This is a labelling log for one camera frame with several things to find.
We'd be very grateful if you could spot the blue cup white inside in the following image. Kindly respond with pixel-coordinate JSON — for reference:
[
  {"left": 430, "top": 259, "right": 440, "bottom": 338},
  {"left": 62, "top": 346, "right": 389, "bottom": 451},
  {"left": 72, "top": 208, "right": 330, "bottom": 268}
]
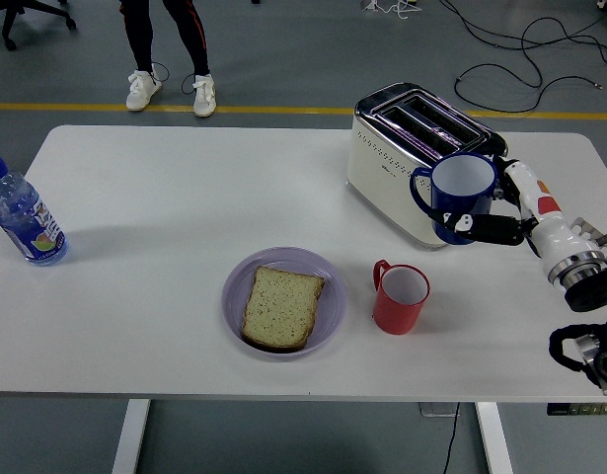
[{"left": 409, "top": 151, "right": 499, "bottom": 247}]

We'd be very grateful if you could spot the thin black floor wire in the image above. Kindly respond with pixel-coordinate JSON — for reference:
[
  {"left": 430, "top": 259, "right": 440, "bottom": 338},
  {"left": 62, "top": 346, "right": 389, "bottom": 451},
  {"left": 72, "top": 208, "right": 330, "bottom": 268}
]
[{"left": 149, "top": 61, "right": 200, "bottom": 96}]

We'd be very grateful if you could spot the red cup white inside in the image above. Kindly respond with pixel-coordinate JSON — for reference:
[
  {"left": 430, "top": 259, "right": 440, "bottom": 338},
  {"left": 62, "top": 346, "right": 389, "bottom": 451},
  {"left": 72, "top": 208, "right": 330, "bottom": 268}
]
[{"left": 372, "top": 259, "right": 431, "bottom": 337}]

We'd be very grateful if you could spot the clear bottle blue cap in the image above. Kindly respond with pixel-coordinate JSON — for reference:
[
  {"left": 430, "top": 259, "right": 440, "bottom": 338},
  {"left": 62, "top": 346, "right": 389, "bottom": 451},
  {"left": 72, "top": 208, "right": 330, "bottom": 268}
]
[{"left": 0, "top": 154, "right": 69, "bottom": 268}]

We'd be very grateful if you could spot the slice of toast bread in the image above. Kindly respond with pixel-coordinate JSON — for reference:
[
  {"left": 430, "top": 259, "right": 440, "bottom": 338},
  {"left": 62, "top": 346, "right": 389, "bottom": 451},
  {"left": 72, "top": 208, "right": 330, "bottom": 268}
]
[{"left": 240, "top": 265, "right": 327, "bottom": 354}]

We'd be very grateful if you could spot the cream and chrome toaster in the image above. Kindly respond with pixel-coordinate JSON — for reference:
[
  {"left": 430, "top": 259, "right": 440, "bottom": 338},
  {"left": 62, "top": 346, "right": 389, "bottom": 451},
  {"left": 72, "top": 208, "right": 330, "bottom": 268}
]
[{"left": 345, "top": 81, "right": 509, "bottom": 252}]

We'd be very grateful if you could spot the black table control panel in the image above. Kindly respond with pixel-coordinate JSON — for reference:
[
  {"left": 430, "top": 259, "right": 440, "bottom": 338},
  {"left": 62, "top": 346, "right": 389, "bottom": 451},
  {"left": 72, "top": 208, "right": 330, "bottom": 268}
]
[{"left": 546, "top": 402, "right": 607, "bottom": 417}]

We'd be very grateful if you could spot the black floor cable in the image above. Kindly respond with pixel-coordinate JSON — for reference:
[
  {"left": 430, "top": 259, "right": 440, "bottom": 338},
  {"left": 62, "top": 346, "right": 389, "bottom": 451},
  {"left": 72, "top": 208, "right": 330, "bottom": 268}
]
[{"left": 438, "top": 0, "right": 607, "bottom": 114}]

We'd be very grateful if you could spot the grey box under table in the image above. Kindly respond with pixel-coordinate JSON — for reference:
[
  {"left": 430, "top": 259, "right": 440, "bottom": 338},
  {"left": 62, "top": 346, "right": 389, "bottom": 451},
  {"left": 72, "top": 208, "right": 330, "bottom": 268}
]
[{"left": 418, "top": 402, "right": 460, "bottom": 419}]

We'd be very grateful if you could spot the thin black hanging cable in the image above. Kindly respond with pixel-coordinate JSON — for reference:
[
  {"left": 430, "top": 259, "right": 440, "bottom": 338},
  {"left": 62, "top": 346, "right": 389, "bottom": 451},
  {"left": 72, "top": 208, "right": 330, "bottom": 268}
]
[{"left": 440, "top": 402, "right": 462, "bottom": 474}]

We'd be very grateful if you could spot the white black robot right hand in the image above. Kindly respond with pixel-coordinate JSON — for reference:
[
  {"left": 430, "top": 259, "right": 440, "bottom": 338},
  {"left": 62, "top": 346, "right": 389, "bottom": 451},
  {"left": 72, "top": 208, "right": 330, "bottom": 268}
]
[{"left": 427, "top": 155, "right": 604, "bottom": 280}]

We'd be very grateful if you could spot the white floor cable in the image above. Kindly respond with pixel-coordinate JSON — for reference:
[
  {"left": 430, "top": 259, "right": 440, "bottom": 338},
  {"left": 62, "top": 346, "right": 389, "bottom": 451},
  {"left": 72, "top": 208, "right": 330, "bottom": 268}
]
[{"left": 359, "top": 0, "right": 422, "bottom": 22}]

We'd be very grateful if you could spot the purple round plate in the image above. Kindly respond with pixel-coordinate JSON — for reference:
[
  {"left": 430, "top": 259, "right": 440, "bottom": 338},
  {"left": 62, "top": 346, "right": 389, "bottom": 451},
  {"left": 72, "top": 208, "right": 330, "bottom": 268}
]
[{"left": 220, "top": 246, "right": 348, "bottom": 363}]

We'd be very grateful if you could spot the white table leg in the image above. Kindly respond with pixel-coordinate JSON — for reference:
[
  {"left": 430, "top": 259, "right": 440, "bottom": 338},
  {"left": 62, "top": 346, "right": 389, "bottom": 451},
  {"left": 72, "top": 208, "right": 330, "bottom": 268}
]
[
  {"left": 474, "top": 401, "right": 515, "bottom": 474},
  {"left": 110, "top": 398, "right": 152, "bottom": 474}
]

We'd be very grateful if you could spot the person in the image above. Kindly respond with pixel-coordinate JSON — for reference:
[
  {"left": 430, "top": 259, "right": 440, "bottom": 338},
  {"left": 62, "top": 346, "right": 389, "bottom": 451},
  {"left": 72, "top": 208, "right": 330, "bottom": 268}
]
[{"left": 115, "top": 0, "right": 217, "bottom": 119}]

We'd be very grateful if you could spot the black office chair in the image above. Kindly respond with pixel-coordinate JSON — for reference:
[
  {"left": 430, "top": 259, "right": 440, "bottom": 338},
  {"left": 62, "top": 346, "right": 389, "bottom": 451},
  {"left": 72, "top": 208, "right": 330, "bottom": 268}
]
[{"left": 0, "top": 0, "right": 78, "bottom": 52}]

